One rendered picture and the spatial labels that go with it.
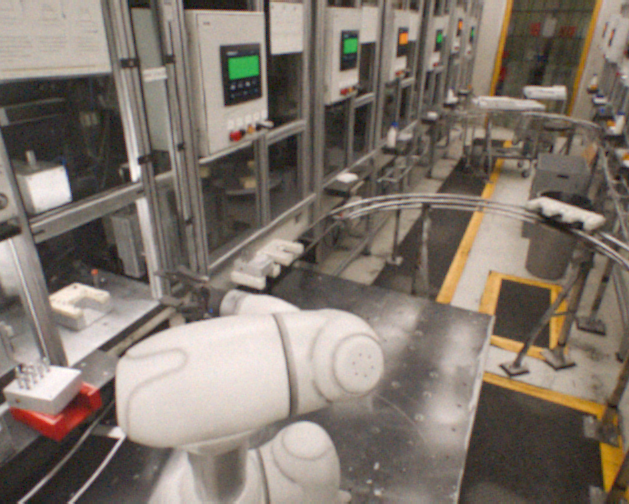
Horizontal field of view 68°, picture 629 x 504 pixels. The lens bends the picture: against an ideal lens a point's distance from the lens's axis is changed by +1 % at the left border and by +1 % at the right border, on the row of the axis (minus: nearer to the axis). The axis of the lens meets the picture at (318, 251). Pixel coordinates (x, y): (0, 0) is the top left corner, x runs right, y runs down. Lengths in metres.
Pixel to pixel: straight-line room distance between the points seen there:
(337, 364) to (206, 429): 0.16
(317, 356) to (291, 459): 0.58
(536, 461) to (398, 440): 1.12
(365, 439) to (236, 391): 0.98
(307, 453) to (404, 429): 0.51
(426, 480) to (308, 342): 0.93
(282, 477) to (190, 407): 0.60
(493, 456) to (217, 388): 2.02
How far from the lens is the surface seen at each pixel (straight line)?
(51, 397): 1.24
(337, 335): 0.54
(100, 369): 1.45
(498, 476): 2.39
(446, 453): 1.50
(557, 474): 2.50
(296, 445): 1.10
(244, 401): 0.54
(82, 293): 1.70
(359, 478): 1.40
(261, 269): 1.79
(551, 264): 3.95
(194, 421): 0.55
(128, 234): 1.76
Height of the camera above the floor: 1.80
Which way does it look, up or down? 27 degrees down
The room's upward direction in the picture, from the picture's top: 1 degrees clockwise
